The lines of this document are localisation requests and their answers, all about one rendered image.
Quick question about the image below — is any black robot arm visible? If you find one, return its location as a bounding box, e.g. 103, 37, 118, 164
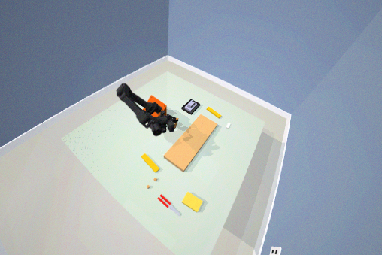
117, 83, 167, 136

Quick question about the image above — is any yellow rectangular block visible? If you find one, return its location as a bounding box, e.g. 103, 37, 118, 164
182, 192, 202, 212

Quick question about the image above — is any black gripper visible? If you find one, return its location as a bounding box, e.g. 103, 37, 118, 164
157, 111, 178, 132

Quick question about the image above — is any yellow long bar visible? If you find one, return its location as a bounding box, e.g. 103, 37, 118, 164
141, 154, 159, 173
207, 107, 221, 119

